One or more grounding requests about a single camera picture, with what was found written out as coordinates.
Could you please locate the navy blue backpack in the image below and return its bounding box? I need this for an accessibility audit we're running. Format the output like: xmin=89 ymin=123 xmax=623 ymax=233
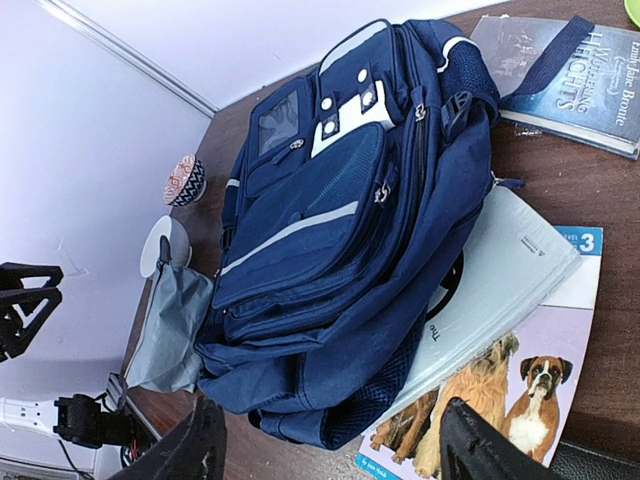
xmin=195 ymin=20 xmax=503 ymax=450

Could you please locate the dog cover book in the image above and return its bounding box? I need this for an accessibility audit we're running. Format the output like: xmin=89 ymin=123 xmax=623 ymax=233
xmin=355 ymin=226 xmax=603 ymax=479

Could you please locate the black leather case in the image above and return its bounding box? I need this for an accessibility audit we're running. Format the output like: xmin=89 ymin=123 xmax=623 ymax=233
xmin=549 ymin=440 xmax=640 ymax=480

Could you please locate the blue hardcover book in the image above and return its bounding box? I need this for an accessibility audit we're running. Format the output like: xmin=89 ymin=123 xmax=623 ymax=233
xmin=471 ymin=16 xmax=639 ymax=160

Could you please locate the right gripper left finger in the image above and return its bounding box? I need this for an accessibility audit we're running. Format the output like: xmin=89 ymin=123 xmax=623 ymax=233
xmin=112 ymin=397 xmax=228 ymax=479

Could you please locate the left metal frame post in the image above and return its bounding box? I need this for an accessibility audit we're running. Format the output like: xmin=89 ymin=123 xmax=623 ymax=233
xmin=37 ymin=1 xmax=219 ymax=119

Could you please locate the grey pencil pouch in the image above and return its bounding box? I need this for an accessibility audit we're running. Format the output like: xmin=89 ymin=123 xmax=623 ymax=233
xmin=123 ymin=260 xmax=214 ymax=394

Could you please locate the white ceramic bowl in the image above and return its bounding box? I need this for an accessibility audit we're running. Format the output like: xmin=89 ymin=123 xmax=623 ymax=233
xmin=139 ymin=215 xmax=193 ymax=278

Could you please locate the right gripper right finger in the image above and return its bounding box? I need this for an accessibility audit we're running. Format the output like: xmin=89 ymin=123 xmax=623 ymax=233
xmin=439 ymin=397 xmax=555 ymax=480

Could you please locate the green plate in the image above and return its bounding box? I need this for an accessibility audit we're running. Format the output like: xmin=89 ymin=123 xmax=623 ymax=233
xmin=624 ymin=0 xmax=640 ymax=28

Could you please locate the red patterned bowl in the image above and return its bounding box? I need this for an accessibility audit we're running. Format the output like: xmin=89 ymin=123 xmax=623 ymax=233
xmin=163 ymin=154 xmax=208 ymax=207

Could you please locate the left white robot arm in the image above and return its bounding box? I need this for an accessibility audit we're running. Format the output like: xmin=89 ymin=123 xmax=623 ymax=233
xmin=1 ymin=262 xmax=157 ymax=468

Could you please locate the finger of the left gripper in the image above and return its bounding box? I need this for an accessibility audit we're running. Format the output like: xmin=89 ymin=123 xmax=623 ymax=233
xmin=1 ymin=262 xmax=64 ymax=362

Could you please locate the white grey book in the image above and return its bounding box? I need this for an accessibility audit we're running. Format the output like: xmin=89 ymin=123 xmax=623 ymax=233
xmin=371 ymin=186 xmax=581 ymax=427

